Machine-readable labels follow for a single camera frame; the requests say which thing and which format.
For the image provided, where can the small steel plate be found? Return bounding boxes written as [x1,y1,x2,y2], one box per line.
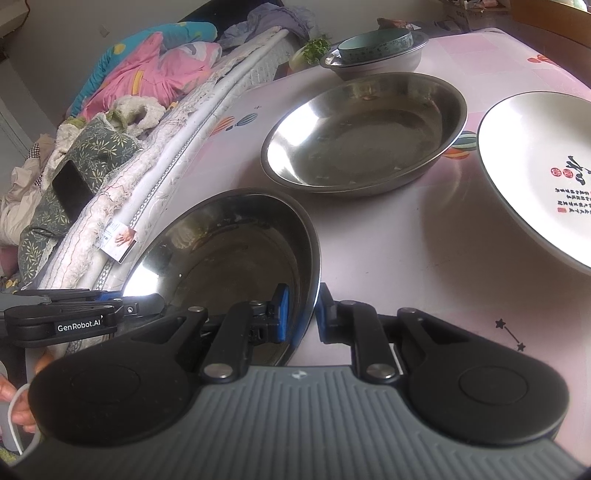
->
[124,188,322,368]

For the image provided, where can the black headboard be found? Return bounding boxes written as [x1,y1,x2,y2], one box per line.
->
[178,0,259,24]

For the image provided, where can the grey clothes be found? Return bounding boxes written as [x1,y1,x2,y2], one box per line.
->
[219,0,319,49]

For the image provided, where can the black smartphone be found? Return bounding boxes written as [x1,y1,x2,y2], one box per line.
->
[51,161,96,219]

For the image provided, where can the white cable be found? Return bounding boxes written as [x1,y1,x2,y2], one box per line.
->
[6,383,42,456]

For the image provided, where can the napa cabbage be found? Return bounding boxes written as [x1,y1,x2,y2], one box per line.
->
[288,34,332,73]

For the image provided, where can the teal ceramic bowl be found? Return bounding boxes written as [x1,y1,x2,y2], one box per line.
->
[338,28,414,64]

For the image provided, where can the beige cloth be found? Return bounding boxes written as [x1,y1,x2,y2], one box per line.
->
[0,138,61,250]

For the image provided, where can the white fleece cloth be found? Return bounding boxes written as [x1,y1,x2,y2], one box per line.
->
[60,95,165,153]

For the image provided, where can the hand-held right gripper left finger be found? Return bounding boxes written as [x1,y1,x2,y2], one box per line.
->
[159,285,291,384]

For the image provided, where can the large steel bowl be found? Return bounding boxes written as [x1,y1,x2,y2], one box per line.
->
[321,30,430,83]

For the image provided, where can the large brown carton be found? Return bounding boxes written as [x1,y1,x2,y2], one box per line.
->
[512,0,591,45]

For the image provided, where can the white printed ceramic plate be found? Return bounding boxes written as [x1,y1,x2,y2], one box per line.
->
[477,91,591,271]

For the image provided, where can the large steel plate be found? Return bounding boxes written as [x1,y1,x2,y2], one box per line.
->
[261,71,468,199]

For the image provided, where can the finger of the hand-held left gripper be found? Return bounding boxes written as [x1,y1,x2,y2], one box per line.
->
[95,294,167,322]

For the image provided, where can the green patterned pillow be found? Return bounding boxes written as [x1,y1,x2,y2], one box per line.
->
[18,117,142,285]

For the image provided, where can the pink and blue blanket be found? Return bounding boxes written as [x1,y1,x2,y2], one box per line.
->
[67,19,222,122]

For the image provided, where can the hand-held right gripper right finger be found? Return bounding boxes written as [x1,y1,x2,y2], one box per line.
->
[315,282,467,385]

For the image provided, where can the person's left hand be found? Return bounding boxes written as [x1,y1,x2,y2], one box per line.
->
[0,352,55,435]

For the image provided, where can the printed paper tag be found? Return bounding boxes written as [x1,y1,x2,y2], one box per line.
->
[100,220,140,264]

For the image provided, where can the white quilted mattress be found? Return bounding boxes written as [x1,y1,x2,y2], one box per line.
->
[34,28,305,296]

